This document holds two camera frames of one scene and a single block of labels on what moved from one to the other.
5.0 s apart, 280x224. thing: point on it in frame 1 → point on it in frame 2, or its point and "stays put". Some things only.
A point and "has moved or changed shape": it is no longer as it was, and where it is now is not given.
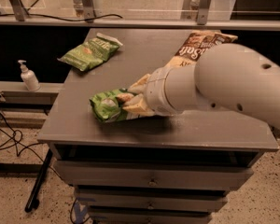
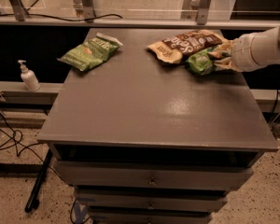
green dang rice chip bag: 106,106 has moved or changed shape
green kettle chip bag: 91,53 stays put
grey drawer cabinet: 164,169 stays put
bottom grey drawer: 149,217 stays put
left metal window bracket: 20,9 stays put
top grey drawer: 151,175 stays put
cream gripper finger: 139,87 → 225,48
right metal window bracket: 204,4 stays put
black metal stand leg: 33,202 stays put
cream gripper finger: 139,106 → 226,63
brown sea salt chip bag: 195,44 has moved or changed shape
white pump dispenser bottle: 29,77 stays put
